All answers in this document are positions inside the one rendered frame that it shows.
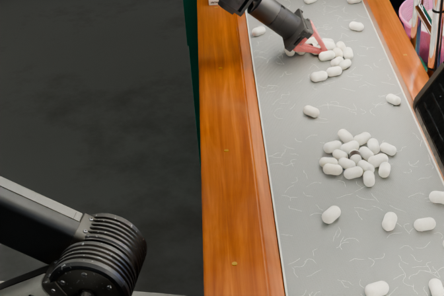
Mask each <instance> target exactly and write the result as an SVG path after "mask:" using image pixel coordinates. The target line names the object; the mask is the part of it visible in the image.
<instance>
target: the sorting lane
mask: <svg viewBox="0 0 444 296"><path fill-rule="evenodd" d="M276 1H278V2H279V3H281V4H282V5H283V6H284V7H286V8H288V9H289V10H290V11H291V12H293V13H294V12H295V11H296V10H297V9H301V10H302V11H303V13H302V14H303V18H305V19H310V20H311V21H312V22H313V24H314V26H315V28H316V30H317V31H318V33H319V35H320V37H321V38H322V39H323V38H329V39H333V41H334V43H335V45H336V44H337V42H339V41H341V42H343V43H344V44H345V46H346V47H350V48H351V49H352V51H353V57H352V58H351V59H350V61H351V65H350V66H349V67H348V68H346V69H343V70H342V73H341V74H340V75H337V76H333V77H329V76H328V77H327V79H326V80H324V81H318V82H314V81H312V80H311V74H312V73H314V72H318V71H325V72H326V70H327V69H328V68H329V67H332V66H331V64H330V62H331V61H332V59H331V60H327V61H321V60H319V58H318V56H319V54H317V55H314V54H312V53H309V52H305V54H303V55H299V54H298V53H297V52H295V54H294V55H293V56H288V55H287V54H286V52H285V51H284V47H285V46H284V43H283V38H282V37H281V36H280V35H279V34H277V33H275V32H274V31H273V30H271V29H270V28H268V27H267V26H266V25H264V24H262V23H261V22H260V21H259V20H257V19H256V18H254V17H253V16H251V15H250V14H248V13H247V9H248V8H247V9H246V11H245V14H246V23H247V28H248V37H249V42H250V51H251V56H252V64H253V70H254V78H255V83H256V92H257V97H258V106H259V111H260V120H261V125H262V134H263V139H264V148H265V153H266V162H267V167H268V176H269V181H270V190H271V195H272V203H273V209H274V217H275V222H276V231H277V240H278V245H279V254H280V259H281V268H282V273H283V282H284V287H285V296H366V294H365V287H366V286H367V285H368V284H370V283H375V282H377V281H385V282H387V283H388V286H389V291H388V293H387V294H386V295H382V296H432V294H431V291H430V288H429V285H428V284H429V281H430V280H431V279H433V278H436V279H439V280H440V281H441V283H442V286H443V288H444V246H443V241H444V204H442V203H433V202H431V201H430V199H429V195H430V193H431V192H432V191H440V192H444V181H443V179H442V177H441V174H440V172H439V169H438V167H437V165H436V163H435V161H434V159H433V156H432V154H431V152H430V150H429V147H428V146H427V143H426V141H425V138H424V136H423V134H422V131H421V129H420V127H419V125H418V123H417V121H416V118H415V116H414V114H413V111H412V109H411V107H410V105H409V103H408V100H407V98H406V96H405V94H404V91H403V90H402V87H401V85H400V83H399V80H398V78H397V76H396V73H395V72H394V69H393V67H392V65H391V63H390V60H389V58H388V55H387V53H386V51H385V49H384V47H383V45H382V42H381V40H380V38H379V35H378V34H377V31H376V29H375V27H374V25H373V22H372V20H371V17H370V16H369V13H368V11H367V9H366V7H365V4H364V2H363V0H361V1H360V2H359V3H353V4H349V3H348V2H347V0H317V1H315V2H314V3H310V4H306V3H305V2H304V0H276ZM351 22H360V23H362V24H363V25H364V29H363V30H362V31H356V30H352V29H350V27H349V25H350V23H351ZM259 26H263V27H264V28H265V29H266V31H265V33H264V34H261V35H259V36H254V35H253V34H252V30H253V29H254V28H257V27H259ZM335 58H336V57H334V59H335ZM388 94H394V95H396V96H398V97H400V99H401V102H400V104H399V105H393V104H391V103H389V102H387V100H386V97H387V95H388ZM307 105H309V106H312V107H315V108H318V110H319V112H320V114H319V115H318V116H317V117H316V118H314V117H311V116H308V115H306V114H305V113H304V112H303V109H304V107H305V106H307ZM341 129H345V130H347V131H348V132H350V133H351V134H352V135H353V138H354V137H355V136H356V135H359V134H361V133H363V132H368V133H369V134H370V135H371V138H374V139H376V140H377V141H378V142H379V146H380V145H381V144H382V143H388V144H390V145H393V146H395V147H396V154H395V155H392V156H390V155H388V154H386V153H384V152H382V151H381V150H380V151H379V152H378V153H377V154H375V155H378V154H380V153H383V154H385V155H386V156H387V157H388V163H389V164H390V174H389V175H388V176H387V177H386V178H383V177H381V176H379V167H376V168H375V171H374V173H373V174H374V175H375V183H374V185H373V186H372V187H367V186H366V185H364V183H363V174H364V172H363V174H362V175H361V176H360V177H358V178H353V179H347V178H346V177H345V176H344V171H345V169H342V173H341V174H340V175H332V174H325V173H324V171H323V167H321V166H320V164H319V160H320V159H321V158H323V157H329V158H334V157H333V155H332V153H326V152H325V151H324V149H323V147H324V144H325V143H328V142H331V141H335V140H337V141H340V142H341V144H342V145H343V144H344V142H343V141H342V140H341V139H339V137H338V131H339V130H341ZM333 205H335V206H338V207H339V208H340V211H341V214H340V216H339V217H338V218H337V219H336V220H335V221H333V222H332V223H330V224H327V223H325V222H324V221H323V220H322V214H323V213H324V212H325V211H326V210H327V209H328V208H329V207H331V206H333ZM388 212H393V213H395V214H396V216H397V222H396V225H395V227H394V229H393V230H391V231H386V230H384V229H383V227H382V222H383V219H384V217H385V214H386V213H388ZM426 217H431V218H433V219H434V220H435V222H436V226H435V228H434V229H432V230H427V231H417V230H415V228H414V222H415V220H417V219H422V218H426Z"/></svg>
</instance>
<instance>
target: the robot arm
mask: <svg viewBox="0 0 444 296"><path fill-rule="evenodd" d="M218 5H219V6H220V7H221V8H223V9H225V10H226V11H227V12H229V13H231V14H232V15H233V14H234V13H236V14H237V15H238V16H240V17H241V16H242V15H243V13H244V12H245V11H246V9H247V8H248V9H247V13H248V14H250V15H251V16H253V17H254V18H256V19H257V20H259V21H260V22H261V23H262V24H264V25H266V26H267V27H268V28H270V29H271V30H273V31H274V32H275V33H277V34H279V35H280V36H281V37H282V38H283V43H284V46H285V49H286V50H287V51H289V52H291V51H292V50H293V51H295V52H309V53H314V54H320V53H321V52H326V51H328V49H327V47H326V46H325V44H324V42H323V41H322V38H321V37H320V35H319V33H318V31H317V30H316V28H315V26H314V24H313V22H312V21H311V20H310V19H309V18H307V19H305V18H303V14H302V13H303V11H302V10H301V9H297V10H296V11H295V12H294V13H293V12H291V11H290V10H289V9H288V8H286V7H284V6H283V5H282V4H281V3H279V2H278V1H276V0H219V2H218ZM313 36H314V38H315V39H316V41H317V42H318V44H319V46H320V48H317V47H314V46H311V45H309V44H306V43H305V42H306V41H307V40H308V39H309V38H312V37H313Z"/></svg>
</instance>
